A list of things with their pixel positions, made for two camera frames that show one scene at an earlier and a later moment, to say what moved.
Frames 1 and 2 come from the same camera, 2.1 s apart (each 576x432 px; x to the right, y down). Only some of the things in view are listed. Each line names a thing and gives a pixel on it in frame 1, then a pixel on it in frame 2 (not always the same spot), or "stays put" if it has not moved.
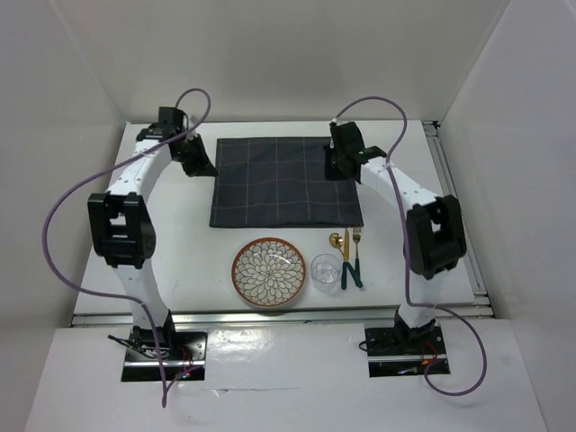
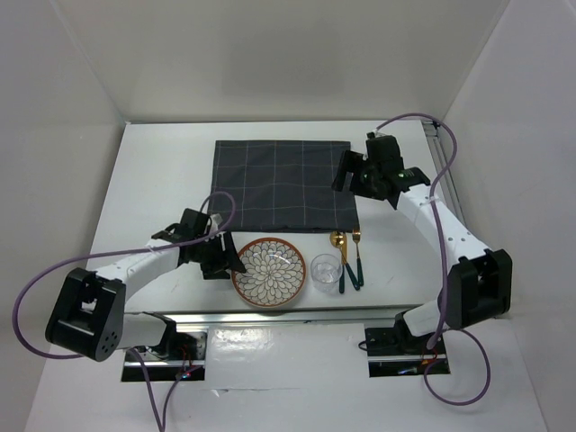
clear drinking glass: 325,272 stays put
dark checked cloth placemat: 280,183 stays put
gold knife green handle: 346,260 stays put
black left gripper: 202,166 to 226,258
